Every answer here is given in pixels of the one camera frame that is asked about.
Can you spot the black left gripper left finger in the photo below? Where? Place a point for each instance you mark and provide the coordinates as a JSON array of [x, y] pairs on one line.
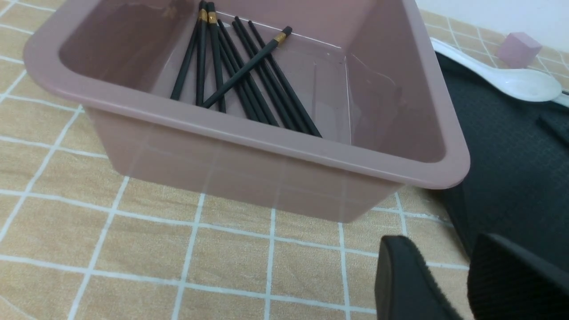
[[405, 289]]

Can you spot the pink cube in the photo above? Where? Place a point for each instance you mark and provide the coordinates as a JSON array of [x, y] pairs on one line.
[[518, 50]]

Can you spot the black chopstick bin right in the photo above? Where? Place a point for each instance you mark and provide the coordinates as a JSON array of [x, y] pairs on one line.
[[304, 121]]

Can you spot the black chopstick bin middle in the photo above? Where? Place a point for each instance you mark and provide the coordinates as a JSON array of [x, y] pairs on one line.
[[248, 84]]

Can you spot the pink plastic bin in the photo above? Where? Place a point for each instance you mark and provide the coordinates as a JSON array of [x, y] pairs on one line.
[[364, 70]]

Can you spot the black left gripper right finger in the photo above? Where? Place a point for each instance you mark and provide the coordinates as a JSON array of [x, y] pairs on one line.
[[508, 282]]

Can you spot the crossing black chopstick in bin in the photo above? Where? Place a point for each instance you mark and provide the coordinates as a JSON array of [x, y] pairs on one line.
[[243, 71]]

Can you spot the black octagonal tray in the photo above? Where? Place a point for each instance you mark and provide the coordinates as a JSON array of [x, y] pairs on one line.
[[518, 182]]

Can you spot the black chopstick bin left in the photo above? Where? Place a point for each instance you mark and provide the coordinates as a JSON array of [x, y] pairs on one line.
[[182, 74]]

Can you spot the white spoon far left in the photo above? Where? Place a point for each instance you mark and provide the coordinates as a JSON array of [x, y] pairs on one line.
[[522, 84]]

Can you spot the black chopstick bin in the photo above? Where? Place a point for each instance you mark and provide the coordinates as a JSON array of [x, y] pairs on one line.
[[215, 43], [182, 74], [248, 84], [304, 121]]

